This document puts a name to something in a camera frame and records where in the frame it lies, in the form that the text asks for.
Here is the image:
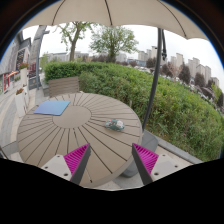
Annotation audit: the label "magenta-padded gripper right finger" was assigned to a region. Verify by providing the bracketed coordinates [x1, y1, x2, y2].
[131, 143, 183, 186]

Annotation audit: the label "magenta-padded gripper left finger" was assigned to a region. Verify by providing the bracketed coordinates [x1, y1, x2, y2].
[41, 143, 92, 186]

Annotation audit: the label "blue rectangular mouse pad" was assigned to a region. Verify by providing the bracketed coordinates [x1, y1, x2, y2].
[33, 99, 72, 117]

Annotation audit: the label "grey umbrella base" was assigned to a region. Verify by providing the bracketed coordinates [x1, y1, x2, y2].
[120, 129, 160, 178]

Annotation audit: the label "green hedge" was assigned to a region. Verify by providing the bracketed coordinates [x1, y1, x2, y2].
[43, 61, 224, 163]

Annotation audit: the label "brown slatted patio chair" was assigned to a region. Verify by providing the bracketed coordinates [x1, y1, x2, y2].
[48, 76, 81, 98]

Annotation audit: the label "dark curved umbrella pole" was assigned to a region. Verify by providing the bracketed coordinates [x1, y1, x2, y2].
[141, 27, 168, 132]

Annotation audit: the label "tall white planter with flowers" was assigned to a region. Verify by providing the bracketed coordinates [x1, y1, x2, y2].
[18, 62, 31, 89]

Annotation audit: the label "distant apartment buildings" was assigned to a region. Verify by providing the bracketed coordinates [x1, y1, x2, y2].
[136, 45, 221, 88]

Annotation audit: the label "grey sign pillar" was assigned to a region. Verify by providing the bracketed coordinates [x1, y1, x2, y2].
[27, 24, 51, 91]

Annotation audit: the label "grey storefront building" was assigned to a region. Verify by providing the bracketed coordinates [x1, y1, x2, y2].
[0, 31, 33, 98]

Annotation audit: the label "thin-crowned tree with bare trunk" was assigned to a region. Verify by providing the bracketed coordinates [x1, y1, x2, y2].
[57, 21, 98, 63]

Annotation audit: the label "round leafy tree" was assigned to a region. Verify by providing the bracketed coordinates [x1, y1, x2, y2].
[88, 24, 140, 64]

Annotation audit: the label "beige patio umbrella canopy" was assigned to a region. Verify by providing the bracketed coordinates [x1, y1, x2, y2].
[22, 0, 210, 41]

